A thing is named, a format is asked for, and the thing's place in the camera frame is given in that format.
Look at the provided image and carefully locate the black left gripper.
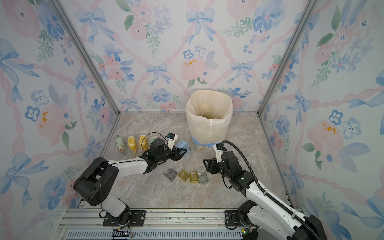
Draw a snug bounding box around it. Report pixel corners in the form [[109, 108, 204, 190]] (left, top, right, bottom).
[[157, 146, 187, 164]]

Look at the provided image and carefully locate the blue pencil sharpener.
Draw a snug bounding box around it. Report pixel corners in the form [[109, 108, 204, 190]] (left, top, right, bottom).
[[176, 140, 191, 157]]

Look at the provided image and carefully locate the clear green-tinted tray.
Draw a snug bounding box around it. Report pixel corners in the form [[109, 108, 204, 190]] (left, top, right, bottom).
[[198, 172, 209, 184]]

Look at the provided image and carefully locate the clear shavings tray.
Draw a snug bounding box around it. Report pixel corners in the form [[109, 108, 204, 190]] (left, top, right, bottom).
[[164, 168, 178, 182]]

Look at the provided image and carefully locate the yellow tinted tray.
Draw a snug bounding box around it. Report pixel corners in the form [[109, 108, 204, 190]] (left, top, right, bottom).
[[178, 169, 190, 182], [190, 171, 199, 184]]

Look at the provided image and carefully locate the yellow pencil sharpener back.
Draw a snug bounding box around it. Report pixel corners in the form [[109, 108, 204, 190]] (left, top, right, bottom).
[[139, 135, 149, 152]]

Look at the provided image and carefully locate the yellow pencil sharpener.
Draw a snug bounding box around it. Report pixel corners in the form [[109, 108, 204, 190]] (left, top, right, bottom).
[[127, 136, 138, 154], [139, 135, 149, 152]]

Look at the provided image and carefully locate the yellow pencil sharpener front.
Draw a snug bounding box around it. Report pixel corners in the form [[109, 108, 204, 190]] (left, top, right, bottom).
[[127, 136, 138, 154]]

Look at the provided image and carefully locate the pale green pencil sharpener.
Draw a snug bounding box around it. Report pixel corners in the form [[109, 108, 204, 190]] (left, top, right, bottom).
[[115, 135, 128, 155]]

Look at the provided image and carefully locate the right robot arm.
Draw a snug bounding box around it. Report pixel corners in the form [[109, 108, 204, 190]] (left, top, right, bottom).
[[203, 152, 327, 240]]

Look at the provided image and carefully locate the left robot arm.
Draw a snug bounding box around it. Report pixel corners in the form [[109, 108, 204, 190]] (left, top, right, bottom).
[[73, 139, 189, 221]]

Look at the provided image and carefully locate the cream waste bin with liner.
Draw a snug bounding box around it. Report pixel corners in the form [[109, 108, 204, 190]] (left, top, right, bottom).
[[186, 90, 233, 148]]

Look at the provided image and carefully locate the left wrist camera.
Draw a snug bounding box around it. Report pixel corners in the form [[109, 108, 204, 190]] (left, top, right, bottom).
[[166, 133, 178, 150]]

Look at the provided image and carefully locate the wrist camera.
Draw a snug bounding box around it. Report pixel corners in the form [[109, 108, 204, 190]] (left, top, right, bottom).
[[166, 133, 178, 150], [214, 143, 227, 164]]

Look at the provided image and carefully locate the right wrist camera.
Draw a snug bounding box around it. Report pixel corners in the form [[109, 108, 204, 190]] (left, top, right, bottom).
[[214, 143, 227, 164]]

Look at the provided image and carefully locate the black corrugated cable conduit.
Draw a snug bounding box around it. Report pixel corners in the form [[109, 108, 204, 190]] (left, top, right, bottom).
[[221, 140, 323, 240]]

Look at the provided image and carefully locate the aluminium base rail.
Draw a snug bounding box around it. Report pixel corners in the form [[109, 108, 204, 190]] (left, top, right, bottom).
[[59, 208, 301, 240]]

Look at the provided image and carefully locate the aluminium corner post left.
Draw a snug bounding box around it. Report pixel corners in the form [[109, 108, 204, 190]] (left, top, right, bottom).
[[48, 0, 120, 116]]

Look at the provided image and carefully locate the aluminium corner post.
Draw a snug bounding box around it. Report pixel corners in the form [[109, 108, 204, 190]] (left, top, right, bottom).
[[48, 0, 120, 116], [258, 0, 319, 119]]

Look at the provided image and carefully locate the aluminium corner post right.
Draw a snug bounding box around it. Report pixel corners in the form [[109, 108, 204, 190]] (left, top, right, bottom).
[[258, 0, 319, 119]]

